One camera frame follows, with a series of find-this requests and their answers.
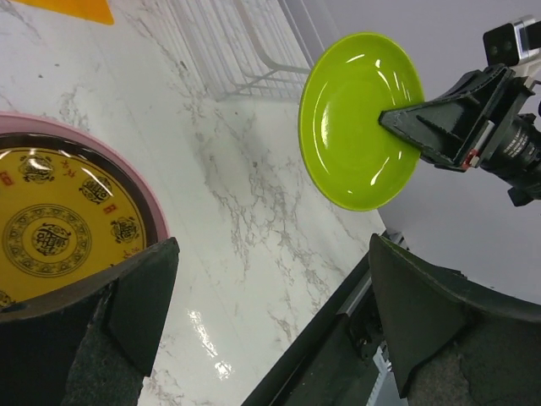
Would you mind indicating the lime green plate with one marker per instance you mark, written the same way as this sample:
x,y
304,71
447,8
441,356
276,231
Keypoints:
x,y
352,160

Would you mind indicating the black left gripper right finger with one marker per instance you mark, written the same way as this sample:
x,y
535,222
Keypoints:
x,y
452,341

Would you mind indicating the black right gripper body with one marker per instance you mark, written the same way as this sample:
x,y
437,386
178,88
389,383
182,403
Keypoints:
x,y
501,139

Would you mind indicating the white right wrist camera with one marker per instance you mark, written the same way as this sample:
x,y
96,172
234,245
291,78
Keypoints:
x,y
516,45

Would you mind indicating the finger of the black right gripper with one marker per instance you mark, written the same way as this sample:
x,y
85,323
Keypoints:
x,y
447,128

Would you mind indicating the white wire dish rack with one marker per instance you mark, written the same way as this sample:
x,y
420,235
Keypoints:
x,y
262,49

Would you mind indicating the pink plate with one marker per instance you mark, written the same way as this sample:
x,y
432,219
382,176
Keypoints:
x,y
134,183

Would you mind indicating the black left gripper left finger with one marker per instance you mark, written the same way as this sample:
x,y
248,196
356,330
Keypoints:
x,y
92,342

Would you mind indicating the orange cutting mat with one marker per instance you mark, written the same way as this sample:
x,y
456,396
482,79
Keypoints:
x,y
92,10

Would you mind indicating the yellow patterned plate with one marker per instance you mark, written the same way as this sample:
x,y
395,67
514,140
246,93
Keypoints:
x,y
64,217

